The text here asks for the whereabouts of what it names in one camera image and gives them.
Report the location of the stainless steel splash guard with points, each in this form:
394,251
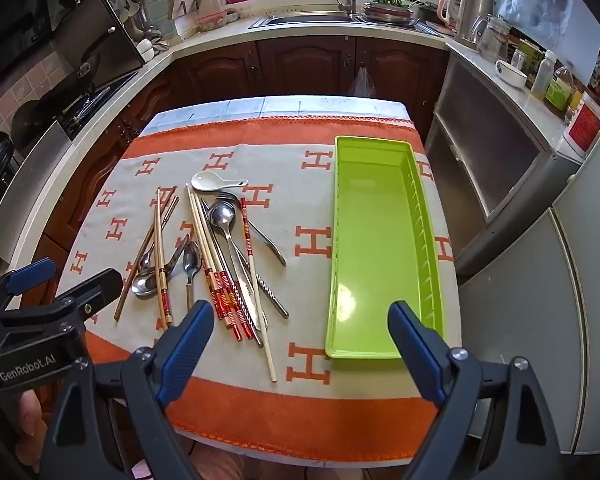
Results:
105,45

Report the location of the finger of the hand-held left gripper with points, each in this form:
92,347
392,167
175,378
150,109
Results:
95,287
30,275

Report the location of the hanging clear plastic bag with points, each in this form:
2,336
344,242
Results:
362,85

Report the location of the pale blue table cover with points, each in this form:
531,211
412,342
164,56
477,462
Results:
280,107

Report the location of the pink and white kettle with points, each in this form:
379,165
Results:
455,2

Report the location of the black wok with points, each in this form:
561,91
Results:
25,122

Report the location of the steel kitchen sink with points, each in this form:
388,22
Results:
300,20

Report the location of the pink bowl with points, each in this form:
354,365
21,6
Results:
211,20

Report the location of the green plastic utensil tray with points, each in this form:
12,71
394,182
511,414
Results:
375,220

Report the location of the dark wooden kitchen cabinets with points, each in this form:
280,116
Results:
300,67

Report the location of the white cup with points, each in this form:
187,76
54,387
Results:
145,50

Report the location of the white plastic bottle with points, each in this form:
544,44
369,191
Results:
542,77

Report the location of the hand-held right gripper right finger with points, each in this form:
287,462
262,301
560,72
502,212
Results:
415,355

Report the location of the white ceramic spoon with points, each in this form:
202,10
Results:
207,181

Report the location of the orange patterned blanket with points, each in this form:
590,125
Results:
290,290

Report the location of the large steel serving spoon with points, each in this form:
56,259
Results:
144,286

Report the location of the steel fork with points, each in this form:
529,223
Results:
275,252

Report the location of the grey metal panel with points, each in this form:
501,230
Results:
45,160

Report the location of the electric kettle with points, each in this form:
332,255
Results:
480,10

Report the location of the white and blue bowl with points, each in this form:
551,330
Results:
512,77

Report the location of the glass pitcher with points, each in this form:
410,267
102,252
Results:
495,40

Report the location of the steel teaspoon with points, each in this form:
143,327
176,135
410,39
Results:
192,259

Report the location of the grey steel cabinet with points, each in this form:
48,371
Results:
485,160

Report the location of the black gas stove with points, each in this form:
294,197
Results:
90,105

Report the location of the person's left hand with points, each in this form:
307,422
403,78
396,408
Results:
30,415

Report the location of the yellow green label bottle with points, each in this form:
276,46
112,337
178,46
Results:
560,92

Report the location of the red label container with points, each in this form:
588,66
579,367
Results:
582,125

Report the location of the steel bowl of greens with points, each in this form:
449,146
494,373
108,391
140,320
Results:
387,12

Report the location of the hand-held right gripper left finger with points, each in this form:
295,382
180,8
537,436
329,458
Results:
190,345

